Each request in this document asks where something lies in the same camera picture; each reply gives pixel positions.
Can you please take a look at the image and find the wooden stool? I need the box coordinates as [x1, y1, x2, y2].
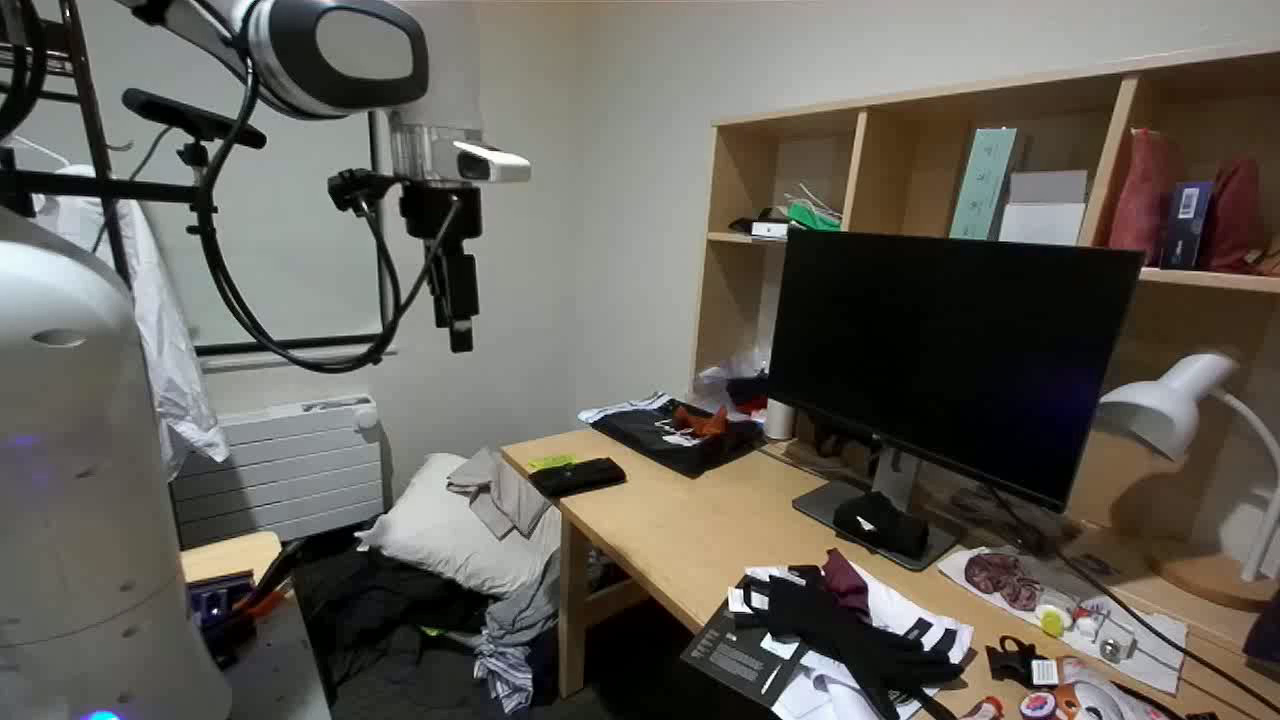
[177, 526, 288, 591]

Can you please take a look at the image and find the wooden shelf unit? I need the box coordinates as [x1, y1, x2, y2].
[689, 49, 1280, 565]

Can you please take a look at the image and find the white radiator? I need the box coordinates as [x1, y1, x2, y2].
[169, 387, 391, 551]

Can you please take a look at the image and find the black monitor cable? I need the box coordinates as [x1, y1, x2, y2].
[1046, 536, 1280, 720]

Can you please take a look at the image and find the dark clothes heap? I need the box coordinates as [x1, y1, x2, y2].
[288, 526, 495, 676]

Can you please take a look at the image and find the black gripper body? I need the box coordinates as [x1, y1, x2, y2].
[398, 178, 485, 322]

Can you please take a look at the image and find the white cylindrical holder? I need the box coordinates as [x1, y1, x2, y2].
[761, 396, 800, 449]

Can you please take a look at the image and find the white hanging cloth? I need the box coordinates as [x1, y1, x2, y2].
[35, 193, 233, 470]

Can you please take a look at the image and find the clear plastic bag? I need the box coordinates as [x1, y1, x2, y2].
[689, 348, 775, 419]

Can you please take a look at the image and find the black booklet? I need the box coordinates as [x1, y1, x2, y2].
[679, 604, 813, 712]

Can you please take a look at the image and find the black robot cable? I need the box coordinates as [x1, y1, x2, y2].
[184, 52, 453, 376]

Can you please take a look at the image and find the printed paper sheet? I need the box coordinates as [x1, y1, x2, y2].
[933, 539, 1192, 699]

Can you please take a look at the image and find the dark box with purple lights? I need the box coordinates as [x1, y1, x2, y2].
[184, 571, 259, 665]

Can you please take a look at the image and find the green plastic item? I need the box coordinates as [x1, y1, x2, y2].
[780, 183, 847, 237]

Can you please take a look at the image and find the black stereo camera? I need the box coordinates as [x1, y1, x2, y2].
[120, 82, 272, 155]

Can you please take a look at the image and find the black printed plastic bag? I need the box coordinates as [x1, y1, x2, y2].
[588, 396, 774, 483]

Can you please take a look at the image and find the black window frame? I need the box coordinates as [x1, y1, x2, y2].
[184, 103, 404, 358]

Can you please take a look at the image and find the small black device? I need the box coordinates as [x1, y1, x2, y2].
[527, 454, 632, 505]

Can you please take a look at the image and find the orange crumpled wrapper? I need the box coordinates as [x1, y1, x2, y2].
[670, 404, 737, 442]

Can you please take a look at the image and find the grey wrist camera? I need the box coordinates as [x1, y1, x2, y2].
[447, 137, 536, 188]

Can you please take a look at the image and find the grey clothes heap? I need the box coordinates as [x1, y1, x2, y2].
[467, 548, 570, 720]

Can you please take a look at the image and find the teal book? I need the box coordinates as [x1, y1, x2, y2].
[943, 123, 1024, 244]

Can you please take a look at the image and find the light wooden desk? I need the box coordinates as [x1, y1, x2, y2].
[501, 419, 1280, 720]

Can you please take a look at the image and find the white pillow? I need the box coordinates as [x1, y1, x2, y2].
[351, 449, 563, 599]

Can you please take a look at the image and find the dark red bag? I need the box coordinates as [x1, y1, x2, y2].
[1206, 155, 1274, 276]

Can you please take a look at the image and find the white desk lamp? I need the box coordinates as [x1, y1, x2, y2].
[1093, 348, 1280, 613]

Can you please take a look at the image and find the small black clip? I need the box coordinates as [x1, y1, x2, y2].
[984, 631, 1061, 691]

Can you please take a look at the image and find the yellow-green ball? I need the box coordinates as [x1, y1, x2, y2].
[1032, 599, 1077, 645]

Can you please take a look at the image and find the dark blue box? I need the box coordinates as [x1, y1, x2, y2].
[1153, 176, 1220, 270]

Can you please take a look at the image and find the maroon cloth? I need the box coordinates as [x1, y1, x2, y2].
[818, 543, 877, 619]

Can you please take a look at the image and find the black computer monitor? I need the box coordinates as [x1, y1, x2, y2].
[764, 228, 1150, 574]

